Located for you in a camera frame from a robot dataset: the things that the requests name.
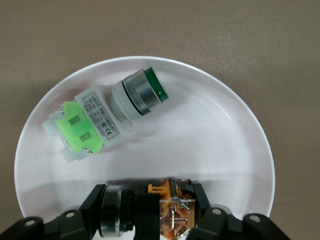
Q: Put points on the orange push button switch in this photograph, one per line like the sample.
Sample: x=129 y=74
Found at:
x=172 y=215

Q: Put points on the pink round plate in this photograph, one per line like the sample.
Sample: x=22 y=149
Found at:
x=200 y=140

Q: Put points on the green push button switch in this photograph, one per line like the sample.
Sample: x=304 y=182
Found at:
x=105 y=112

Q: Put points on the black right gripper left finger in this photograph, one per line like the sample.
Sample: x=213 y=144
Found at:
x=72 y=225

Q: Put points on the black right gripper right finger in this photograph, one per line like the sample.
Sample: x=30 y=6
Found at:
x=220 y=225

